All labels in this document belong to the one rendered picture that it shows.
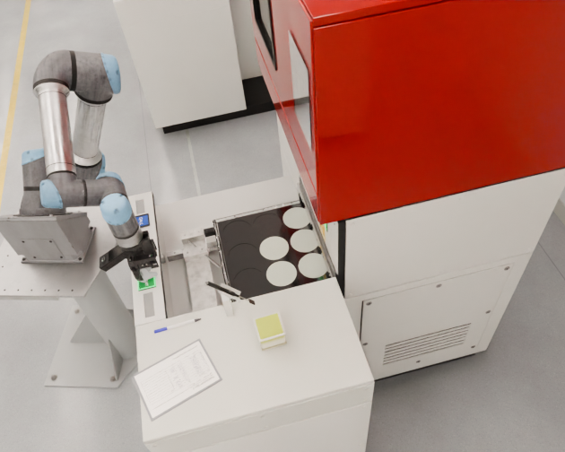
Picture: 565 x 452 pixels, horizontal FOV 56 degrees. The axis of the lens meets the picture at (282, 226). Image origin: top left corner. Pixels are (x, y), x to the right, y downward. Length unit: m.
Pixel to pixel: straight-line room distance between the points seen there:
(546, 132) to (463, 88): 0.33
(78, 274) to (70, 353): 0.89
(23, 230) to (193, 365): 0.80
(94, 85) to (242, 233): 0.67
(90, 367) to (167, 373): 1.27
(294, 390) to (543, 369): 1.51
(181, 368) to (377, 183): 0.73
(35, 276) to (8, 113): 2.54
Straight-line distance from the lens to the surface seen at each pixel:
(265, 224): 1.86
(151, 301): 1.69
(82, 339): 2.83
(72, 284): 2.01
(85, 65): 1.69
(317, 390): 1.46
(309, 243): 1.79
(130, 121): 3.97
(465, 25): 1.18
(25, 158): 1.98
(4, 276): 2.16
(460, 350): 2.47
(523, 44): 1.29
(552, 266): 3.05
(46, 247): 2.03
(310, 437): 1.74
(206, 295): 1.74
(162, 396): 1.52
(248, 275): 1.74
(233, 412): 1.46
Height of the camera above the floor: 2.32
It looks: 50 degrees down
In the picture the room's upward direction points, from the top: 7 degrees counter-clockwise
